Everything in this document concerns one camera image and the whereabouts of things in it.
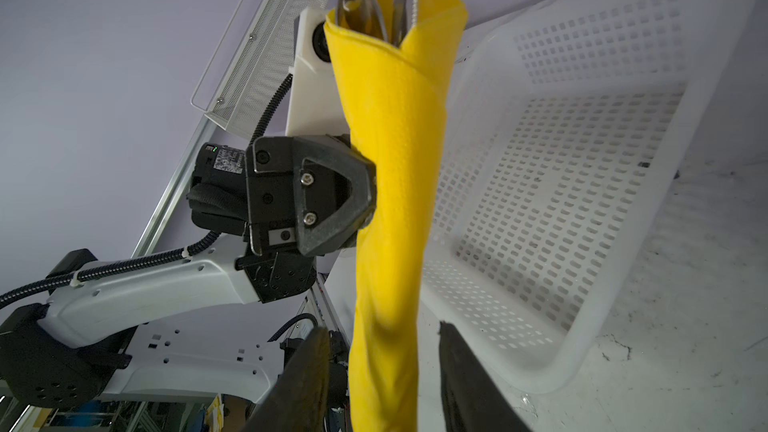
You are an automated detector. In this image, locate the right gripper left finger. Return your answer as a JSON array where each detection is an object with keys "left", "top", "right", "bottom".
[{"left": 241, "top": 327, "right": 330, "bottom": 432}]

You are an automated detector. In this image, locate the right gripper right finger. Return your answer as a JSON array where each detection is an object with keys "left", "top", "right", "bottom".
[{"left": 439, "top": 322, "right": 530, "bottom": 431}]

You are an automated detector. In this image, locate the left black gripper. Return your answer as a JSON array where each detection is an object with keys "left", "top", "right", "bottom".
[{"left": 246, "top": 134, "right": 376, "bottom": 257}]

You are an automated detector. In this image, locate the white perforated plastic basket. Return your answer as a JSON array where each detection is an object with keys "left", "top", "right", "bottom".
[{"left": 419, "top": 0, "right": 756, "bottom": 394}]

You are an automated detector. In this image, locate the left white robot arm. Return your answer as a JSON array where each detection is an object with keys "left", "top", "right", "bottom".
[{"left": 1, "top": 78, "right": 376, "bottom": 408}]

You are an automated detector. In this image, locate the white two-tier mesh shelf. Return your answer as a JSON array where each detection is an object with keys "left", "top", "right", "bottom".
[{"left": 190, "top": 0, "right": 330, "bottom": 138}]

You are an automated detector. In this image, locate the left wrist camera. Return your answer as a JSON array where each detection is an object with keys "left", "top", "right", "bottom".
[{"left": 285, "top": 7, "right": 349, "bottom": 136}]

